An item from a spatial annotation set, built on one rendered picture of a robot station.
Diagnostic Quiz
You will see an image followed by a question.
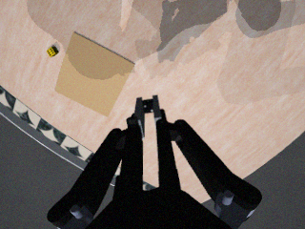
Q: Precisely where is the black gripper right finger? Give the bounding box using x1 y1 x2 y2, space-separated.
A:
152 95 262 229

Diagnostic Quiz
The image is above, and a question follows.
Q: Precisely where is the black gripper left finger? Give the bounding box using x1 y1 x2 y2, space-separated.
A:
47 97 145 229

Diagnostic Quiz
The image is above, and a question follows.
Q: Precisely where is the yellow die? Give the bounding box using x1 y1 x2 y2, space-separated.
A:
47 47 59 57

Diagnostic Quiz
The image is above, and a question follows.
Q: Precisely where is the black die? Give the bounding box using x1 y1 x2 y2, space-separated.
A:
142 98 153 114

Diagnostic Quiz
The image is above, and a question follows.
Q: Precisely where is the tan square mat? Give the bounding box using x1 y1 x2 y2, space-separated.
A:
55 32 135 117

